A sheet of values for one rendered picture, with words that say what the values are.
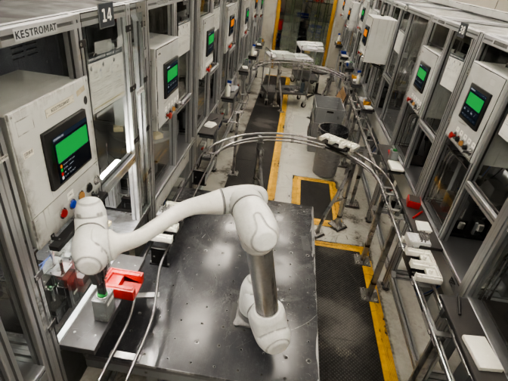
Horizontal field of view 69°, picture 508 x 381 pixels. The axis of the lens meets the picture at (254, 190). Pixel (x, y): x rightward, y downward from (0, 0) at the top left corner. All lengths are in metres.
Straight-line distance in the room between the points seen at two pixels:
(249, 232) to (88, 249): 0.50
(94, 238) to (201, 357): 0.85
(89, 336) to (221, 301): 0.70
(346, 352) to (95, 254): 2.05
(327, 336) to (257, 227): 1.78
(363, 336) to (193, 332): 1.46
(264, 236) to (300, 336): 0.85
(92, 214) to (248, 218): 0.52
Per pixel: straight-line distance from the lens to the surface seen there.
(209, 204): 1.41
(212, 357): 1.88
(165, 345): 1.92
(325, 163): 4.73
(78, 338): 1.72
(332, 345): 2.89
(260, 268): 1.44
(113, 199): 2.32
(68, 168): 1.40
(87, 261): 1.24
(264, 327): 1.69
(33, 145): 1.28
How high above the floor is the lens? 2.23
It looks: 31 degrees down
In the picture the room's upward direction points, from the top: 7 degrees clockwise
